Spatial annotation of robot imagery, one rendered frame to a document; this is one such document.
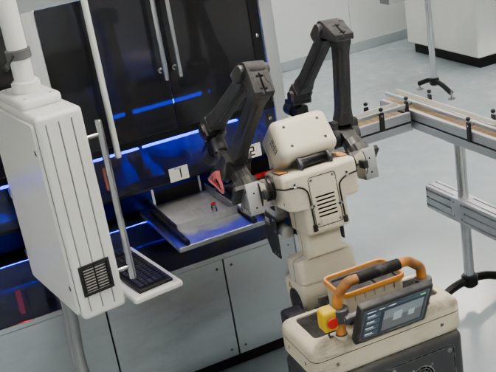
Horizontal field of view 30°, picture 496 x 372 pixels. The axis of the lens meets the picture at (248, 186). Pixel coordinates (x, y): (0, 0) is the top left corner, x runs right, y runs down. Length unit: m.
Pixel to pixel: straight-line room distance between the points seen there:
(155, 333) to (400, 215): 2.09
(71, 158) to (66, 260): 0.36
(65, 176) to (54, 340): 1.03
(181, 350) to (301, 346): 1.31
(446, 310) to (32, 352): 1.75
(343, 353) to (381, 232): 2.59
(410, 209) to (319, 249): 2.56
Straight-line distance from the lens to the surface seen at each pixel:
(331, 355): 2.89
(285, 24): 9.14
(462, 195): 4.42
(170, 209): 3.87
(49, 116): 3.07
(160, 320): 4.06
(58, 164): 3.11
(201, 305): 4.11
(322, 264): 3.22
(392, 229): 5.48
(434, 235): 5.36
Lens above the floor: 2.32
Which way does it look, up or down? 21 degrees down
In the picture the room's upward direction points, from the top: 10 degrees counter-clockwise
